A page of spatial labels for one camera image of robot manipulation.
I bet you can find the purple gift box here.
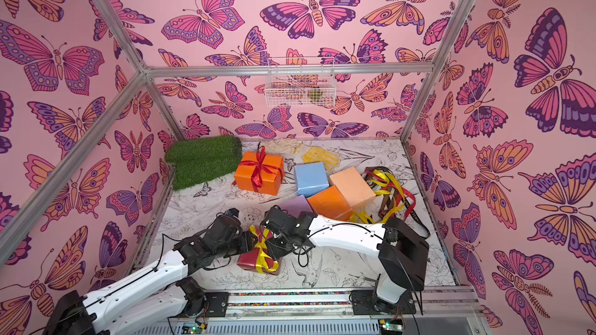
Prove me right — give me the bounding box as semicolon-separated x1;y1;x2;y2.
279;195;314;218

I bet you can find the dark red gift box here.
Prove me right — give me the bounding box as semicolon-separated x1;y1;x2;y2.
237;226;280;275

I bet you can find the orange gift box front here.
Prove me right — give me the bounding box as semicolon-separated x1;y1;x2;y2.
307;185;354;221

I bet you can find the light blue gift box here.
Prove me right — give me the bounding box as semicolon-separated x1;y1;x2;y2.
294;162;329;198

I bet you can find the yellow ribbon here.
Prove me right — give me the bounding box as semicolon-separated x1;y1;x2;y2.
249;226;280;275
350;166;410;224

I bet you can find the peach gift box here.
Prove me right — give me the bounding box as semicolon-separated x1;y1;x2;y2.
330;167;377;211

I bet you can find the brown ribbon bow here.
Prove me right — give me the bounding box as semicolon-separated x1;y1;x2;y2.
363;166;411;220

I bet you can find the black printed ribbon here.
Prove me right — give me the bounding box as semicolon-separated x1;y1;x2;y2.
367;166;431;239

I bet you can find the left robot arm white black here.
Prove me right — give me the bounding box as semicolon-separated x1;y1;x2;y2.
39;209;258;334

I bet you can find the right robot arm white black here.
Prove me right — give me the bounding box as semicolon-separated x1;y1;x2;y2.
260;206;429;304

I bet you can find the large orange gift box back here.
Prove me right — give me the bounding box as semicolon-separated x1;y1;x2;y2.
233;150;285;196

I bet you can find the green artificial grass mat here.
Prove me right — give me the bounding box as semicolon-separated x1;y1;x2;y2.
165;136;243;191

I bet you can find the white work glove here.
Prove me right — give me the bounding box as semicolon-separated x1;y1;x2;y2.
259;138;302;155

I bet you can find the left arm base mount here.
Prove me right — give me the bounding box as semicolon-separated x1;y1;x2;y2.
175;277;230;317

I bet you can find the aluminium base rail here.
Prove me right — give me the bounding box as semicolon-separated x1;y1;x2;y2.
116;286;492;334

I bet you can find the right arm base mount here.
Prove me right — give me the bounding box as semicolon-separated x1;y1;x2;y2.
349;289;417;316

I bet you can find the white wire basket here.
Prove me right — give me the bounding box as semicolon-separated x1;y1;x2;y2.
264;56;337;109

